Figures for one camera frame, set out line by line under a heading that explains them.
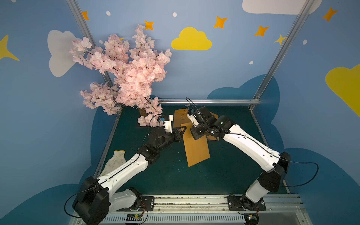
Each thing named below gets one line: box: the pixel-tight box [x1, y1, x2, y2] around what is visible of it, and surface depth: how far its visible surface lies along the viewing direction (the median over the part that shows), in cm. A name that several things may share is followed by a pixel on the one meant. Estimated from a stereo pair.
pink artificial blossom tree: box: [69, 24, 172, 128], surface depth 72 cm
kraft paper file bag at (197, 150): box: [180, 121, 211, 168], surface depth 78 cm
